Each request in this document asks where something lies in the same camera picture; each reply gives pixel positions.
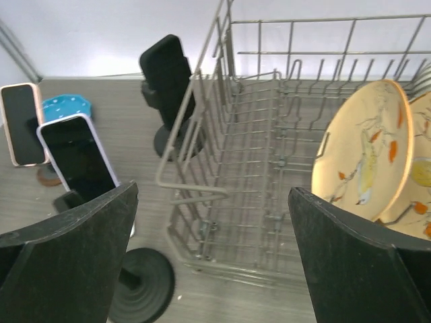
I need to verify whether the lilac case phone on white stand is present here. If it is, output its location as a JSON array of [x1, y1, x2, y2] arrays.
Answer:
[[36, 113, 120, 202]]

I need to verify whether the right yellow bird plate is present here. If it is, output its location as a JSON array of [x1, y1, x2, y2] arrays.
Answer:
[[383, 92, 430, 240]]

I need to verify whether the black stand front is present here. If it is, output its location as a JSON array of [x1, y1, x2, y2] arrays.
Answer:
[[53, 190, 176, 323]]

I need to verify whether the white folding phone stand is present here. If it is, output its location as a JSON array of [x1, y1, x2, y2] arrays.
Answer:
[[129, 222, 135, 238]]

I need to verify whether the yellow bird plate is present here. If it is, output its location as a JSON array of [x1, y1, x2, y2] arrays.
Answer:
[[383, 92, 430, 240], [310, 79, 414, 223]]

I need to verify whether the blue dotted plate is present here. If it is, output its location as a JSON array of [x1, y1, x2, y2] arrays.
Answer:
[[42, 94, 92, 122]]

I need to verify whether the black stand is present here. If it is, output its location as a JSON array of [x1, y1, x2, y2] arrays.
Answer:
[[53, 190, 176, 323], [141, 80, 207, 157]]

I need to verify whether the metal dish rack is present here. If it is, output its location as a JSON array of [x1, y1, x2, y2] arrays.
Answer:
[[156, 1, 430, 286]]

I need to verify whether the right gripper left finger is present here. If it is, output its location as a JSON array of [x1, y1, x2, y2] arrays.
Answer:
[[1, 182, 138, 322]]

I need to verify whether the pink case phone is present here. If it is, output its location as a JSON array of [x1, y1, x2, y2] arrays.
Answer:
[[1, 82, 48, 167]]

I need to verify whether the round wooden phone stand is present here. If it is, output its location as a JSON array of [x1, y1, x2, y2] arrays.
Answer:
[[36, 164, 61, 187]]

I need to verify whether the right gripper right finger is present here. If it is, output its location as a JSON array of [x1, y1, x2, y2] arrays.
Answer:
[[288, 187, 430, 322]]

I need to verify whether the left yellow bird plate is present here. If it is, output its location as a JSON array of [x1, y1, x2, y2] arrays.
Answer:
[[310, 79, 414, 223]]

